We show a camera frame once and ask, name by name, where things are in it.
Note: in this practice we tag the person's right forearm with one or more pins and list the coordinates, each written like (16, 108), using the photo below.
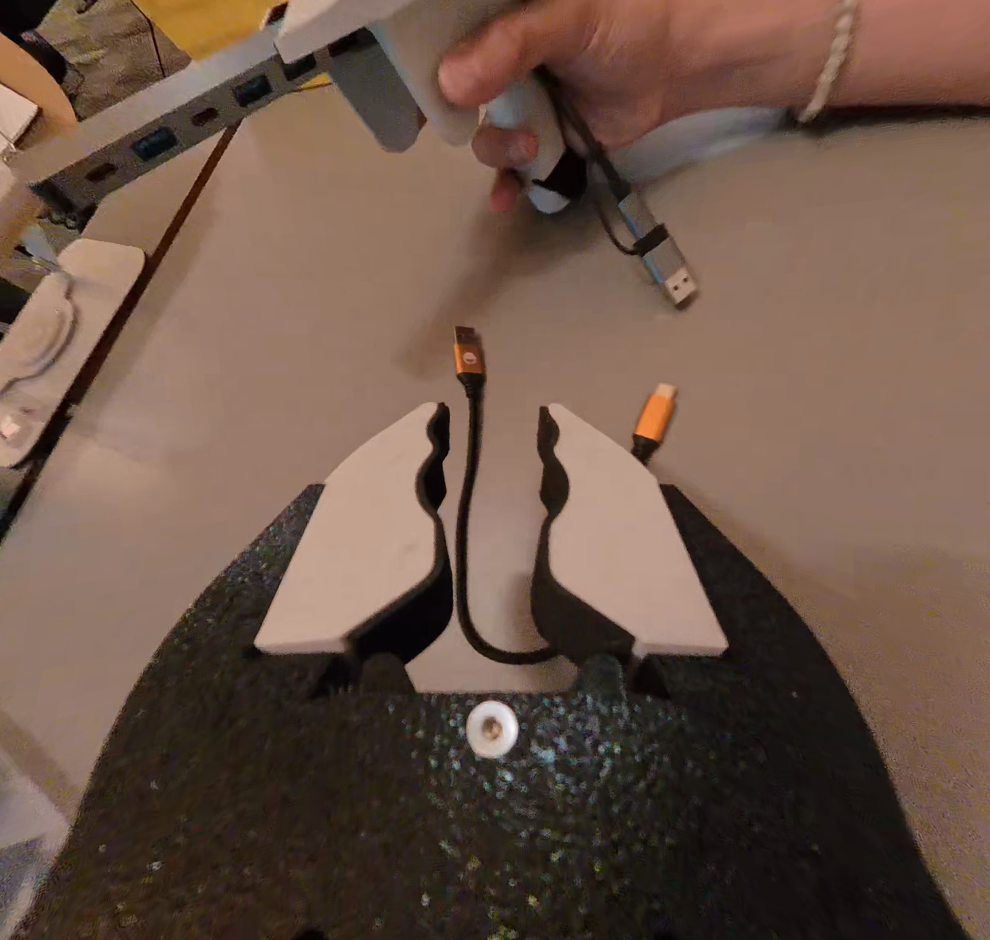
(928, 27)

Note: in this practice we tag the instruction sheet on stand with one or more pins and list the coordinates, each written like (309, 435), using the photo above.
(100, 282)

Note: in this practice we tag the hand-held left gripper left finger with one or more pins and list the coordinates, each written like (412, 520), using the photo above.
(356, 545)

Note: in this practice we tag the grey usb hub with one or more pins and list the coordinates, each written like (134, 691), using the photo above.
(226, 102)

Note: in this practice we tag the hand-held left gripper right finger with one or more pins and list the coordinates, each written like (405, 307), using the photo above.
(626, 553)

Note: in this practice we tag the person's right hand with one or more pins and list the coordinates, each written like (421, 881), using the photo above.
(657, 50)

